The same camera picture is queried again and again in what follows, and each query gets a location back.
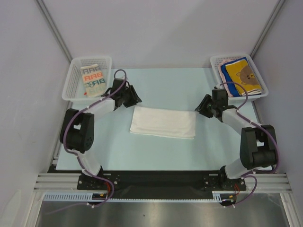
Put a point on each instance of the left white plastic basket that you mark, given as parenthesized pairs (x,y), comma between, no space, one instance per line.
(74,89)

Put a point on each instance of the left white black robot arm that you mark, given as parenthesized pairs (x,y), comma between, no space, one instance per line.
(78,128)

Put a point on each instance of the aluminium corner post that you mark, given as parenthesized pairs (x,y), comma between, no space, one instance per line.
(269,23)
(53,28)

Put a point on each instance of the white slotted cable duct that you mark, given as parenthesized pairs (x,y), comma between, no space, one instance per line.
(86,197)

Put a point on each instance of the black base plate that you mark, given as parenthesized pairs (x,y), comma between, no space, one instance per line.
(160,184)

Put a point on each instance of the left aluminium corner post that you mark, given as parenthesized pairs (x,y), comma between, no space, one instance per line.
(53,28)

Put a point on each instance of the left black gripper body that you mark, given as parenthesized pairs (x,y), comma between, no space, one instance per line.
(121,96)

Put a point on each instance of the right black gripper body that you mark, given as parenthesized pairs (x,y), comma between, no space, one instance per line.
(208,105)

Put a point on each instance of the yellow brown bear towel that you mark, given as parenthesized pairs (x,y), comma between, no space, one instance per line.
(243,78)

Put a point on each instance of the white towel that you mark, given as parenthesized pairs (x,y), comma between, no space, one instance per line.
(164,123)

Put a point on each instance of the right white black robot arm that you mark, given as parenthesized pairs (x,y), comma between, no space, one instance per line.
(258,146)

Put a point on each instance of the pink towel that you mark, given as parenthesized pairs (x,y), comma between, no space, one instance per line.
(223,76)

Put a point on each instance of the printed letters towel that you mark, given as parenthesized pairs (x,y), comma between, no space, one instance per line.
(93,80)

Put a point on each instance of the right aluminium corner post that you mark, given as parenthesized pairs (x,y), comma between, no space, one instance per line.
(269,23)

